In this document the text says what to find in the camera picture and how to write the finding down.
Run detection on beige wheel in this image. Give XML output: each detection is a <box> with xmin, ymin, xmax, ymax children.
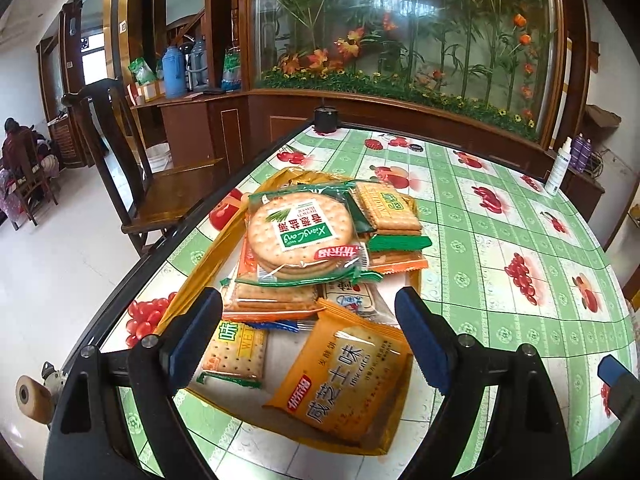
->
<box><xmin>15</xmin><ymin>360</ymin><xmax>67</xmax><ymax>427</ymax></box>

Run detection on yellow orange cheese cracker packet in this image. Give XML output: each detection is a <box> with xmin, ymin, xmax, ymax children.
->
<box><xmin>262</xmin><ymin>299</ymin><xmax>415</xmax><ymax>445</ymax></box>

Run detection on small wooden chair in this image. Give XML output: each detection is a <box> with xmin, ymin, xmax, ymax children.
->
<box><xmin>2</xmin><ymin>132</ymin><xmax>60</xmax><ymax>232</ymax></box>

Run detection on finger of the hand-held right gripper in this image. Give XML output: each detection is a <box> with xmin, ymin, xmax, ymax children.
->
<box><xmin>596</xmin><ymin>354</ymin><xmax>640</xmax><ymax>418</ymax></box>

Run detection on green round cracker packet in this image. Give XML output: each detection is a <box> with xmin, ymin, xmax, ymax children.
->
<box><xmin>235</xmin><ymin>182</ymin><xmax>383</xmax><ymax>288</ymax></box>

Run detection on purple spray cans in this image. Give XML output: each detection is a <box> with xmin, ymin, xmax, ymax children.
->
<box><xmin>570</xmin><ymin>132</ymin><xmax>593</xmax><ymax>173</ymax></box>

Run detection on green bag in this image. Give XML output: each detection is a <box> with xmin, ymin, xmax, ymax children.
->
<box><xmin>129</xmin><ymin>56</ymin><xmax>158</xmax><ymax>87</ymax></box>

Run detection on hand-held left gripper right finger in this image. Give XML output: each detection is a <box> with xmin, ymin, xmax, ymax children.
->
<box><xmin>394</xmin><ymin>286</ymin><xmax>572</xmax><ymax>480</ymax></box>

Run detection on green label square cracker packet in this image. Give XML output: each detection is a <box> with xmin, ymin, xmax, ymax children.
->
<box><xmin>196</xmin><ymin>320</ymin><xmax>271</xmax><ymax>390</ymax></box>

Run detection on white spray bottle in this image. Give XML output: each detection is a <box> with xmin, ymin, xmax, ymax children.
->
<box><xmin>544</xmin><ymin>137</ymin><xmax>573</xmax><ymax>197</ymax></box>

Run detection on yellow cardboard box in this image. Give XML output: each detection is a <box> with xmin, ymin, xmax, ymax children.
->
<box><xmin>154</xmin><ymin>169</ymin><xmax>427</xmax><ymax>457</ymax></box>

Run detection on glass flower display cabinet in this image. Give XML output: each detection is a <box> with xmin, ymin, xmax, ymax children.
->
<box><xmin>240</xmin><ymin>0</ymin><xmax>592</xmax><ymax>147</ymax></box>

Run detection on large orange cracker packet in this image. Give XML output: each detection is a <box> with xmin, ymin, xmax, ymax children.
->
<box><xmin>220</xmin><ymin>280</ymin><xmax>322</xmax><ymax>322</ymax></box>

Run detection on wooden side counter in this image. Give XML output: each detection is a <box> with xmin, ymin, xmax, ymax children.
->
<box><xmin>130</xmin><ymin>89</ymin><xmax>252</xmax><ymax>173</ymax></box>

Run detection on blue thermos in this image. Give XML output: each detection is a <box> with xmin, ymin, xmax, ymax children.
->
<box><xmin>161</xmin><ymin>45</ymin><xmax>187</xmax><ymax>99</ymax></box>

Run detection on dark thermos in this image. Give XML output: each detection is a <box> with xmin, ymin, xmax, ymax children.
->
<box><xmin>186</xmin><ymin>37</ymin><xmax>208</xmax><ymax>92</ymax></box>

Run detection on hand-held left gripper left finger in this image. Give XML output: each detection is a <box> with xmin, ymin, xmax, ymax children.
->
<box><xmin>44</xmin><ymin>286</ymin><xmax>224</xmax><ymax>480</ymax></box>

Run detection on white blue edged cracker packet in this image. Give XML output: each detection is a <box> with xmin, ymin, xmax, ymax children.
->
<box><xmin>257</xmin><ymin>317</ymin><xmax>315</xmax><ymax>334</ymax></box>

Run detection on green edged square cracker packet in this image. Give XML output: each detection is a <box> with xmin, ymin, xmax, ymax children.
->
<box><xmin>350</xmin><ymin>180</ymin><xmax>434</xmax><ymax>254</ymax></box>

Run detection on dark wooden chair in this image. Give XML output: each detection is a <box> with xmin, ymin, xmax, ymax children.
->
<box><xmin>61</xmin><ymin>77</ymin><xmax>227</xmax><ymax>257</ymax></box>

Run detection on small black container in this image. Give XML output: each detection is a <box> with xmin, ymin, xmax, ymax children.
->
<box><xmin>313</xmin><ymin>106</ymin><xmax>338</xmax><ymax>135</ymax></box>

